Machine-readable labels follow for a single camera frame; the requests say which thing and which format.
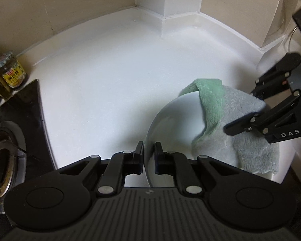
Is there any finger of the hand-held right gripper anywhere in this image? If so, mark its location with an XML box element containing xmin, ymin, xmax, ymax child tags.
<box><xmin>223</xmin><ymin>88</ymin><xmax>301</xmax><ymax>136</ymax></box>
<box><xmin>250</xmin><ymin>53</ymin><xmax>301</xmax><ymax>100</ymax></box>

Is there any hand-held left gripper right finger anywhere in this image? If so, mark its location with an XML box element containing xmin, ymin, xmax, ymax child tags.
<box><xmin>154</xmin><ymin>142</ymin><xmax>242</xmax><ymax>197</ymax></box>

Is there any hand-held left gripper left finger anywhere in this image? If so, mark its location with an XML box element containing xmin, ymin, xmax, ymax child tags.
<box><xmin>59</xmin><ymin>141</ymin><xmax>144</xmax><ymax>198</ymax></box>

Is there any green and grey cloth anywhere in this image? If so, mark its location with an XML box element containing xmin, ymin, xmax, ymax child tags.
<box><xmin>178</xmin><ymin>78</ymin><xmax>281</xmax><ymax>175</ymax></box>

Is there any white ceramic bowl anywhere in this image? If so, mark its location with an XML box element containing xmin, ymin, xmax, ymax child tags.
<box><xmin>144</xmin><ymin>90</ymin><xmax>294</xmax><ymax>189</ymax></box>

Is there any black glass gas stove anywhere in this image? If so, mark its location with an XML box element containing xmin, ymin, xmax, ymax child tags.
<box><xmin>0</xmin><ymin>79</ymin><xmax>57</xmax><ymax>219</ymax></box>

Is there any black pan support grate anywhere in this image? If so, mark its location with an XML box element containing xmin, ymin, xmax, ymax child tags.
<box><xmin>0</xmin><ymin>128</ymin><xmax>28</xmax><ymax>161</ymax></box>

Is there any metal gas burner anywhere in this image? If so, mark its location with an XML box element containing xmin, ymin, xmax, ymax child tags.
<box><xmin>0</xmin><ymin>120</ymin><xmax>27</xmax><ymax>207</ymax></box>

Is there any checkered lid sauce jar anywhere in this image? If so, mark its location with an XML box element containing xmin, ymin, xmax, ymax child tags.
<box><xmin>0</xmin><ymin>51</ymin><xmax>28</xmax><ymax>90</ymax></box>

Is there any thin grey cable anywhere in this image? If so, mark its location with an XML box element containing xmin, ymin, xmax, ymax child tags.
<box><xmin>287</xmin><ymin>26</ymin><xmax>299</xmax><ymax>52</ymax></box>

